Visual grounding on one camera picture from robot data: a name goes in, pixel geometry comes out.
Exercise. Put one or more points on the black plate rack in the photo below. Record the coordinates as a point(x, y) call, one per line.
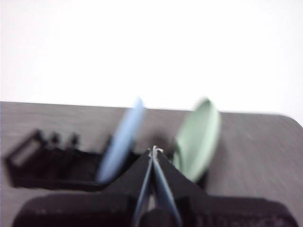
point(59, 170)

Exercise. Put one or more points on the blue plate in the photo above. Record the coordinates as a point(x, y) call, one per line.
point(123, 139)

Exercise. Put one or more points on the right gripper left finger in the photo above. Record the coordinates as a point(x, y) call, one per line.
point(94, 210)

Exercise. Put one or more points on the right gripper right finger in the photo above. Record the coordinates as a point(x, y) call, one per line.
point(213, 212)

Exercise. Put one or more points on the green plate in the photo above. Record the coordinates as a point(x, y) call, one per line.
point(201, 142)

